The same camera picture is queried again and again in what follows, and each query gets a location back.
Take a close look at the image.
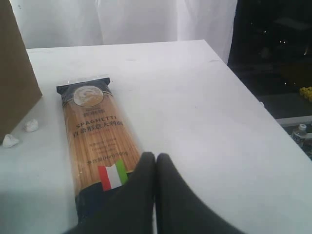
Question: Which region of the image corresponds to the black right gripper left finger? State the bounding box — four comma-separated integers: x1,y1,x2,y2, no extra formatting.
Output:
67,152,156,234

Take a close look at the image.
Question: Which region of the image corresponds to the white putty lump front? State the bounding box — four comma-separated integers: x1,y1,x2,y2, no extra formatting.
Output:
2,134,20,148

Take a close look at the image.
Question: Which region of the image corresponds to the white putty lump near bag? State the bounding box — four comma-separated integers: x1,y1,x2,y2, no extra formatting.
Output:
24,119,39,132

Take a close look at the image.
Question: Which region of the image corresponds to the brown paper bag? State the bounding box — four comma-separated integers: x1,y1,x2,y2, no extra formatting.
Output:
0,0,42,141

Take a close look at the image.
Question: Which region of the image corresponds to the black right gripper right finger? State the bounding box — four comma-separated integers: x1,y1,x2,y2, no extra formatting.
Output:
155,154,238,234

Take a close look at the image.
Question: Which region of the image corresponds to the plastic water bottle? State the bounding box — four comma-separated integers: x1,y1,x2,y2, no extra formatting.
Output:
291,124,307,148

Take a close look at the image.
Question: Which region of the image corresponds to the spaghetti packet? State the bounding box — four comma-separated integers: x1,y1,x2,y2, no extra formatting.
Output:
56,74,156,221

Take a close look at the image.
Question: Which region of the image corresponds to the yellow object beyond table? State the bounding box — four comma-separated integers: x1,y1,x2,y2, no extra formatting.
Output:
299,86,312,102

